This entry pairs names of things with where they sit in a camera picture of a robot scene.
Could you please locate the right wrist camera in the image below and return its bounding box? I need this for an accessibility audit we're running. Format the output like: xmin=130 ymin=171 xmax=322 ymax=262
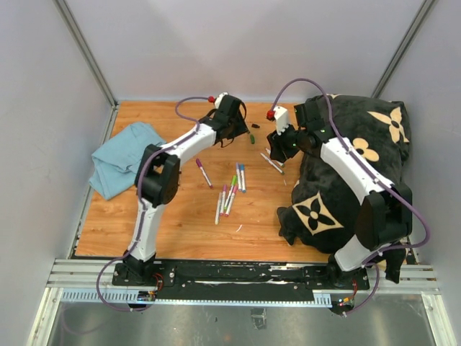
xmin=267 ymin=106 xmax=291 ymax=136

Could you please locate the sky blue cap marker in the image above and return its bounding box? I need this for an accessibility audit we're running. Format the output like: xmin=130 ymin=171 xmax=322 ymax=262
xmin=240 ymin=164 xmax=246 ymax=193

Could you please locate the black floral pillow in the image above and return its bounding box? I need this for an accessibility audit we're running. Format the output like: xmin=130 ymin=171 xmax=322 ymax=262
xmin=276 ymin=93 xmax=411 ymax=284

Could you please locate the dark green rainbow marker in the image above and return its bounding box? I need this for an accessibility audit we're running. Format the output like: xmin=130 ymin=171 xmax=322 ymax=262
xmin=260 ymin=153 xmax=285 ymax=175

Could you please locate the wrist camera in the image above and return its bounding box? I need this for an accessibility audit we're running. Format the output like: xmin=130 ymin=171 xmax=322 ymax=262
xmin=267 ymin=106 xmax=291 ymax=136
xmin=207 ymin=92 xmax=228 ymax=109

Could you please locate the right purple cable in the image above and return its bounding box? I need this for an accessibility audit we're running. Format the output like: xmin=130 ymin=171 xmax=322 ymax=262
xmin=269 ymin=78 xmax=431 ymax=318

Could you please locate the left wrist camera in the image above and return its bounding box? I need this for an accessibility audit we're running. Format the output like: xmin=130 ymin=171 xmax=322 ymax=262
xmin=207 ymin=92 xmax=228 ymax=109

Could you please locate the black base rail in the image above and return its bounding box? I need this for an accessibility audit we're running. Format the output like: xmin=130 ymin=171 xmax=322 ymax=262
xmin=46 ymin=257 xmax=440 ymax=309

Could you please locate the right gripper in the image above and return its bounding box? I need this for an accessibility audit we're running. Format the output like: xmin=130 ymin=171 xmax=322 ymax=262
xmin=267 ymin=120 xmax=307 ymax=163

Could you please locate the light green cap marker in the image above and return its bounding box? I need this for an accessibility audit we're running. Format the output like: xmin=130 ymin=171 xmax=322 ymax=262
xmin=224 ymin=175 xmax=237 ymax=212

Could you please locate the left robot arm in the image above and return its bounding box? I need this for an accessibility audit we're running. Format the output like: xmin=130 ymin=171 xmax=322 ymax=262
xmin=112 ymin=93 xmax=248 ymax=286

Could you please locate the purple cap marker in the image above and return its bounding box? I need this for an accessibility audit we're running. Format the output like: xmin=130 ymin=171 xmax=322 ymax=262
xmin=195 ymin=158 xmax=213 ymax=189

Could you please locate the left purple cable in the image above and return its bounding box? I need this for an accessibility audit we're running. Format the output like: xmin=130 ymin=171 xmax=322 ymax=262
xmin=96 ymin=95 xmax=217 ymax=313

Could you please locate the pink cap marker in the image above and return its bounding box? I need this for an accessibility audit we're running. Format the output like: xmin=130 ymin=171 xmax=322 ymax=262
xmin=220 ymin=185 xmax=228 ymax=216

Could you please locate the purple cable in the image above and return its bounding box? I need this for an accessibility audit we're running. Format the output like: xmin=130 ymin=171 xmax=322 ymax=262
xmin=269 ymin=78 xmax=431 ymax=318
xmin=96 ymin=95 xmax=217 ymax=313

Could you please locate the beige cap marker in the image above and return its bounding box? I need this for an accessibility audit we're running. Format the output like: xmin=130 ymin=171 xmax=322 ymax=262
xmin=214 ymin=192 xmax=223 ymax=225

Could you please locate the light blue cloth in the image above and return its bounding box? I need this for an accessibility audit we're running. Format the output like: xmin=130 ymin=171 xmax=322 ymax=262
xmin=89 ymin=122 xmax=165 ymax=200

